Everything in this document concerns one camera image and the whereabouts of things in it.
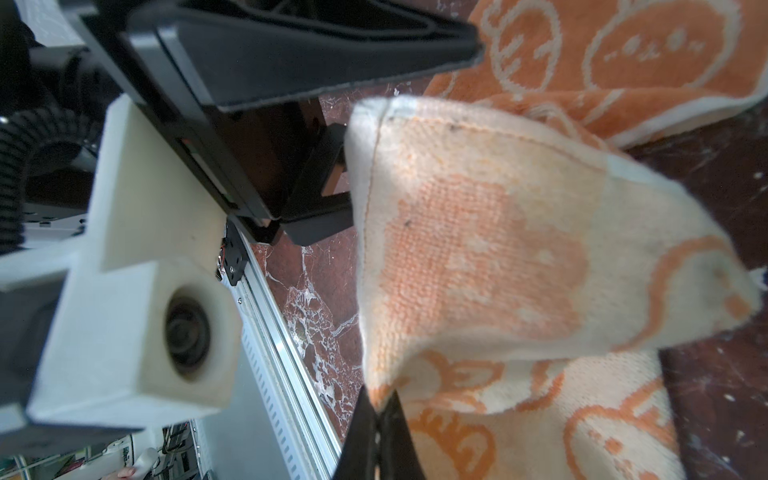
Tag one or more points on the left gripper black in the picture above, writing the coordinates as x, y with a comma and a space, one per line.
234, 88

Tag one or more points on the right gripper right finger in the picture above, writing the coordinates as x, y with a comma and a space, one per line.
398, 459

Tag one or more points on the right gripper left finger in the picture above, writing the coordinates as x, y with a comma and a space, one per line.
359, 454

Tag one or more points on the orange patterned towel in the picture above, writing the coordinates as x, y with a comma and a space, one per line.
518, 271

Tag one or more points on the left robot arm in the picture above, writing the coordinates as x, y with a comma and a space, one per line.
232, 86

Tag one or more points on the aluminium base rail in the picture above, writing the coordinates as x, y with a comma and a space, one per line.
275, 426

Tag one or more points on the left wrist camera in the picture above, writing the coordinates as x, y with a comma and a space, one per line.
152, 239

